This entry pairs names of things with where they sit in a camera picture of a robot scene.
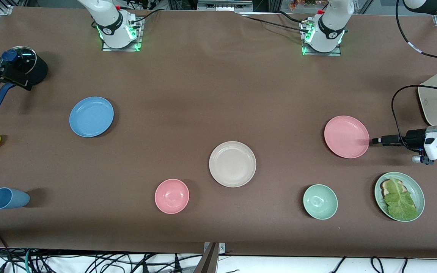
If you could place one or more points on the orange toy food item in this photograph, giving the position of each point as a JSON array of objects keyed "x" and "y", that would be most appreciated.
[{"x": 296, "y": 4}]

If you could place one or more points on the glass lid with blue knob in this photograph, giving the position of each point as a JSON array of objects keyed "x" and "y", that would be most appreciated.
[{"x": 27, "y": 60}]

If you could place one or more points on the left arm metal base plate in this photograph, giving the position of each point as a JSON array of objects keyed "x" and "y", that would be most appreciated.
[{"x": 307, "y": 51}]

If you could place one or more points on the toasted bread slice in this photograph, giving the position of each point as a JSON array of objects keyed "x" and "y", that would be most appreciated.
[{"x": 384, "y": 185}]

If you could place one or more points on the pink plate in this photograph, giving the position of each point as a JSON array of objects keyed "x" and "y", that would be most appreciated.
[{"x": 346, "y": 136}]

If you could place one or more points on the blue plate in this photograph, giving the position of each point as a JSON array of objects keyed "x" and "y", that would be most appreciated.
[{"x": 91, "y": 116}]

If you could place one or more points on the brown table cloth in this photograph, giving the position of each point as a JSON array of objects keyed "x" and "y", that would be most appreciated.
[{"x": 218, "y": 94}]

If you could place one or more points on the grey power strip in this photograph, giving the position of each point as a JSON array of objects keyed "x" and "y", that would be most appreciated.
[{"x": 224, "y": 5}]

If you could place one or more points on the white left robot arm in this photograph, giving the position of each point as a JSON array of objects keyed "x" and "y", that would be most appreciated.
[{"x": 330, "y": 26}]

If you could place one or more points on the pink bowl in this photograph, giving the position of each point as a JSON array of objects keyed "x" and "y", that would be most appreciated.
[{"x": 172, "y": 196}]

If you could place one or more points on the green plate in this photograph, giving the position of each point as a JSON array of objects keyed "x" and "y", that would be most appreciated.
[{"x": 415, "y": 193}]

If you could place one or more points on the green lettuce leaf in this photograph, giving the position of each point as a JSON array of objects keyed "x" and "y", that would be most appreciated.
[{"x": 398, "y": 201}]

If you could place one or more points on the dark grey pole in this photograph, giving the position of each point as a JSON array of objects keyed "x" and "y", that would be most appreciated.
[{"x": 209, "y": 261}]

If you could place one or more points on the dark blue saucepan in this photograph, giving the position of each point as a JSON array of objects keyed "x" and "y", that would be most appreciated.
[{"x": 40, "y": 72}]

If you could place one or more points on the green bowl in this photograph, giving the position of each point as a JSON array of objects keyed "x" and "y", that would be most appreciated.
[{"x": 320, "y": 201}]

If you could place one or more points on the blue cup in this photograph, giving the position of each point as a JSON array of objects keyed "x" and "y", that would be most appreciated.
[{"x": 10, "y": 198}]

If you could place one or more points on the beige plate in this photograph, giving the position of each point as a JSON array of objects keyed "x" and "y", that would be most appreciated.
[{"x": 232, "y": 164}]

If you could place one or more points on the grey metal clamp bracket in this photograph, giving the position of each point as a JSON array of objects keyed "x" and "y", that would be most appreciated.
[{"x": 222, "y": 248}]

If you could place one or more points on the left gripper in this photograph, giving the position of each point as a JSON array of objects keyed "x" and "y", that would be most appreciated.
[{"x": 415, "y": 137}]

